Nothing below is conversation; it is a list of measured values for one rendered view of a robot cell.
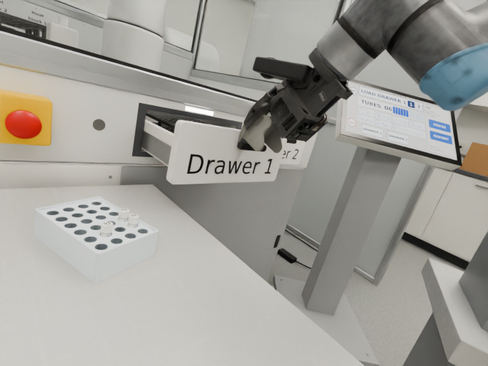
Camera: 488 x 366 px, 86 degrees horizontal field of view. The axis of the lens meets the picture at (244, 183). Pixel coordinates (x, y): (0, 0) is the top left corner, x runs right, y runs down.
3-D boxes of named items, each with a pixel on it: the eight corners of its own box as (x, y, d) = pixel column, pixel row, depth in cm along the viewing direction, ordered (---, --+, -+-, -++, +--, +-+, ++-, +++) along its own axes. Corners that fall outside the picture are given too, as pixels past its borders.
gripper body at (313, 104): (277, 141, 42) (338, 82, 35) (255, 102, 45) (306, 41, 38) (303, 144, 48) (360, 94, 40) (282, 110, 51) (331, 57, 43)
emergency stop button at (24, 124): (42, 141, 39) (43, 114, 38) (5, 139, 36) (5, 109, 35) (38, 136, 41) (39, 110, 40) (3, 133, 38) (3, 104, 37)
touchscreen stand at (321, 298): (377, 369, 120) (490, 155, 92) (282, 348, 118) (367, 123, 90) (340, 294, 168) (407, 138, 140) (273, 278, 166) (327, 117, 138)
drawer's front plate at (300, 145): (298, 164, 98) (308, 136, 95) (242, 162, 77) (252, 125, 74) (295, 163, 99) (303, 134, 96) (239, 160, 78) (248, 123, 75)
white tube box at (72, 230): (155, 255, 36) (159, 230, 35) (94, 285, 28) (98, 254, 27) (96, 218, 41) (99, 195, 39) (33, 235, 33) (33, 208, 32)
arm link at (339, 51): (328, 12, 36) (354, 34, 41) (304, 41, 38) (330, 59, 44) (360, 48, 33) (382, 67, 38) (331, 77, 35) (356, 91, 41)
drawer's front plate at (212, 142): (274, 181, 66) (287, 138, 63) (170, 184, 45) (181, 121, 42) (269, 179, 67) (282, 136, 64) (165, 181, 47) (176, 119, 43)
